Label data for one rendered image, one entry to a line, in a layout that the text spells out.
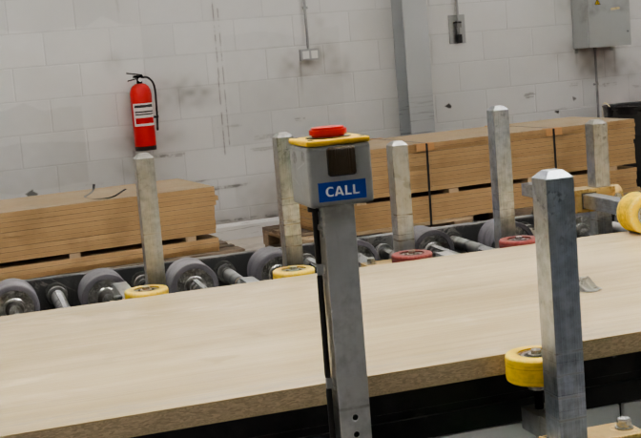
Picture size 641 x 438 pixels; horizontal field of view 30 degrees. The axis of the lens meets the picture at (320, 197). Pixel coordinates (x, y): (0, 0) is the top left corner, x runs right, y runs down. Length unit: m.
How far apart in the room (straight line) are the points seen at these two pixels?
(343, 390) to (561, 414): 0.27
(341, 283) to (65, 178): 7.13
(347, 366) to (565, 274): 0.27
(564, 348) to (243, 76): 7.37
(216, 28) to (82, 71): 1.00
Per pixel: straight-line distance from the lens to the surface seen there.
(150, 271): 2.34
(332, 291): 1.27
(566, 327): 1.39
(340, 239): 1.27
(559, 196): 1.36
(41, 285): 2.85
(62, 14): 8.35
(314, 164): 1.23
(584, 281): 1.95
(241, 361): 1.65
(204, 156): 8.59
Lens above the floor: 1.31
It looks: 7 degrees down
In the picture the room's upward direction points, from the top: 5 degrees counter-clockwise
